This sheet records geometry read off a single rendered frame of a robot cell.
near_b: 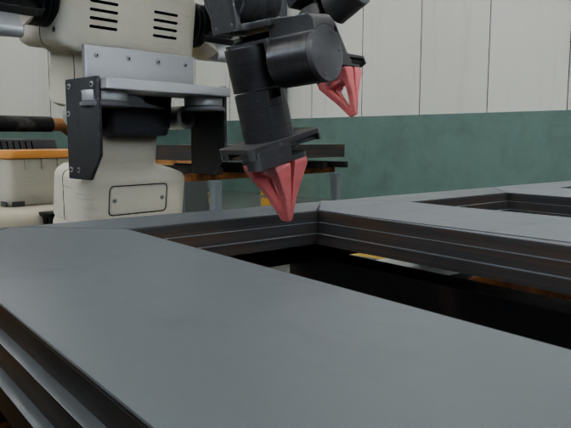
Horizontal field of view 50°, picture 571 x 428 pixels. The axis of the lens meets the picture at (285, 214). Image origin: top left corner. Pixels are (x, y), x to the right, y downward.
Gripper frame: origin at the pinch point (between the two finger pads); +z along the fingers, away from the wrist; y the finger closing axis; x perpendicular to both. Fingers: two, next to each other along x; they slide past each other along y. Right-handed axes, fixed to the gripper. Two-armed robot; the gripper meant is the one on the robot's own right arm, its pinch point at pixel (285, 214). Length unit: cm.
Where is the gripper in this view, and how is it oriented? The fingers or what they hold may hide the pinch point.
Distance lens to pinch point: 71.7
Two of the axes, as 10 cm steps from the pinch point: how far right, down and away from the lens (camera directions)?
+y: 7.6, -3.2, 5.6
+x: -6.2, -0.9, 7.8
